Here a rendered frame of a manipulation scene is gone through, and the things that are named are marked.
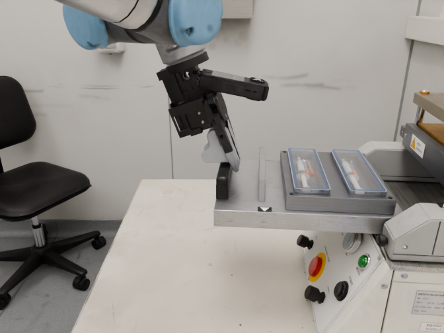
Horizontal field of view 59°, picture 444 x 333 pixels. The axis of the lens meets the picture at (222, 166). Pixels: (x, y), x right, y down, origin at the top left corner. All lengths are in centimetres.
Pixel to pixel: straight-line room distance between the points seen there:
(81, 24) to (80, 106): 163
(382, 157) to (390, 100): 137
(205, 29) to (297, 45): 158
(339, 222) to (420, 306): 16
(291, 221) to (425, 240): 19
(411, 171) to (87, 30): 65
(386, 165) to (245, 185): 31
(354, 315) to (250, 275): 26
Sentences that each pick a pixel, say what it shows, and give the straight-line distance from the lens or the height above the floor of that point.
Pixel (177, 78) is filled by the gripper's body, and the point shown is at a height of 116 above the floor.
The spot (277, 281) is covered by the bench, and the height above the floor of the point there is 75.
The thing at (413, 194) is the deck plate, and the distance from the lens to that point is 84.
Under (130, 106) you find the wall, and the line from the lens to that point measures 210.
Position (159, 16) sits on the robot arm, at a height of 126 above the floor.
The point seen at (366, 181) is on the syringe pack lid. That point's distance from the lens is 67.
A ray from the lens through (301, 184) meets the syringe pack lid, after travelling 63.
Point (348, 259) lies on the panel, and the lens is 72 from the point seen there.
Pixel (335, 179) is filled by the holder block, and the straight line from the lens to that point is 68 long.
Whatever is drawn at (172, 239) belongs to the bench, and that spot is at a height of 75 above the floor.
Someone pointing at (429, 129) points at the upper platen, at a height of 106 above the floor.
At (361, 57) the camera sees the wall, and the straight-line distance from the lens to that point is 211.
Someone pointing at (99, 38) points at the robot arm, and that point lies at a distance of 55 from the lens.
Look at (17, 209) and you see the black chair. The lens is 183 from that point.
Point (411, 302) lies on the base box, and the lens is 67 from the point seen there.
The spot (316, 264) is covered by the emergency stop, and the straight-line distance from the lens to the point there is 80.
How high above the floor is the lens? 127
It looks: 23 degrees down
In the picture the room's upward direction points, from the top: straight up
